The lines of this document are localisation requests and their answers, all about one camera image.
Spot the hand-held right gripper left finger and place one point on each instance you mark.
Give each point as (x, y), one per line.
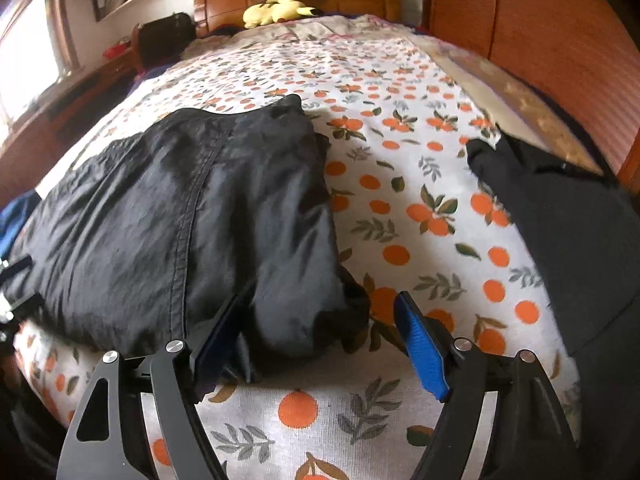
(216, 352)

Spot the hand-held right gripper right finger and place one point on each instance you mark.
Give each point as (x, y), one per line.
(425, 352)

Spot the black jacket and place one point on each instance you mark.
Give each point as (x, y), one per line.
(175, 220)

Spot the blue garment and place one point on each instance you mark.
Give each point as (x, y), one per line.
(12, 225)

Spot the wooden window cabinet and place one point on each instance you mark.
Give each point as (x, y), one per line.
(65, 115)

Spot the orange floral bed sheet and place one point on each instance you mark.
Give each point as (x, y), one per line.
(400, 170)

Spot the dark grey garment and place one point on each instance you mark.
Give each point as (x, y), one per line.
(575, 240)

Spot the window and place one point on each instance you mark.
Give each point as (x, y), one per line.
(27, 55)

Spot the red object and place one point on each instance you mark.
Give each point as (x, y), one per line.
(116, 51)

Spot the black bag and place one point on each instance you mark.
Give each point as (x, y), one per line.
(162, 40)

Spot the wooden wardrobe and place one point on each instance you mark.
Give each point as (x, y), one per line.
(540, 35)

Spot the beige quilt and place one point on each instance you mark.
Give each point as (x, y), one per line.
(325, 27)

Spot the yellow plush toy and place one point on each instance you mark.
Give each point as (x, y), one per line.
(277, 10)

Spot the dark picture frame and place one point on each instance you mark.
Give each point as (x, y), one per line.
(99, 4)

